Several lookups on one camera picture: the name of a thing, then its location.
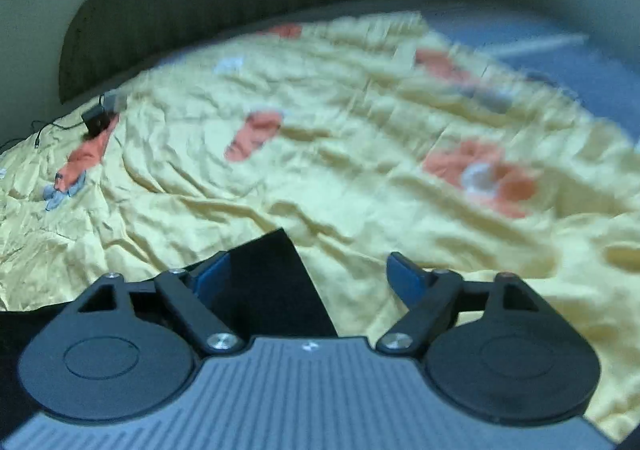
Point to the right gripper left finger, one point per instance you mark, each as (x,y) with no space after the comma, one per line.
(122,350)

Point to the yellow floral bedsheet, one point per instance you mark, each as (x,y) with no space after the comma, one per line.
(359,137)

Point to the black power adapter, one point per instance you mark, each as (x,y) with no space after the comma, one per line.
(97,119)

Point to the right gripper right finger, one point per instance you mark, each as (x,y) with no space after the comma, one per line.
(496,350)

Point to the black pants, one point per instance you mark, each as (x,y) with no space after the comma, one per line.
(269,293)

